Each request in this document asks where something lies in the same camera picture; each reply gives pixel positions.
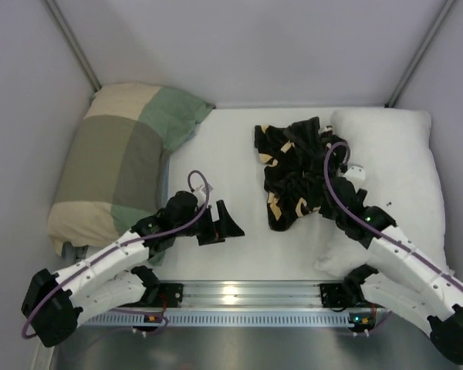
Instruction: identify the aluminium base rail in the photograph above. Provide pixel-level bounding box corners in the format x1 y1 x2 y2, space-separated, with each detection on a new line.
111 280 375 309

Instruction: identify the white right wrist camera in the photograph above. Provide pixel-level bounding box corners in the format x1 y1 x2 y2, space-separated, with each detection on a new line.
342 164 366 191

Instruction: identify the perforated grey cable duct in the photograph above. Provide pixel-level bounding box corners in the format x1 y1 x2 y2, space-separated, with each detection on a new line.
80 307 379 328

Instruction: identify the green beige patchwork pillow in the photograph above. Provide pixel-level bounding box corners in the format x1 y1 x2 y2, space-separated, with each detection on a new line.
48 82 215 255

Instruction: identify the black floral plush pillowcase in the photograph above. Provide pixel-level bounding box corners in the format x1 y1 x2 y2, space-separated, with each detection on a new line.
254 116 346 231

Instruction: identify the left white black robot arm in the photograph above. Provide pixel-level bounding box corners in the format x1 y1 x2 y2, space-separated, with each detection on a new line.
21 191 245 348

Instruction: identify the aluminium corner post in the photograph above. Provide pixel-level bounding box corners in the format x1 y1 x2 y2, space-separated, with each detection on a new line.
384 0 458 108
42 0 101 92

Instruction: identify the right aluminium corner post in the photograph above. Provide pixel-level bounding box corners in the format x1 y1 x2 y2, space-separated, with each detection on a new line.
384 0 458 108

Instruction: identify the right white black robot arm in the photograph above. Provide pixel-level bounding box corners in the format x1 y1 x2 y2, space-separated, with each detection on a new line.
321 175 463 365

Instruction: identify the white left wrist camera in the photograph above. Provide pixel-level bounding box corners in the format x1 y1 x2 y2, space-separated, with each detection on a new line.
191 184 213 207

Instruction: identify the left aluminium corner post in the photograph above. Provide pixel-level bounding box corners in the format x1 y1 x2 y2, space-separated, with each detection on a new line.
42 0 101 92

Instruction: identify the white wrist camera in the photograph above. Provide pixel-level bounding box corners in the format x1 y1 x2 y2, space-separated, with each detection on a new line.
342 164 366 191
191 184 213 207

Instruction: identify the white pillow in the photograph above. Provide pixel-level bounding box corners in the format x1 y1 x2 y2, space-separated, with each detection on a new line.
330 108 450 273

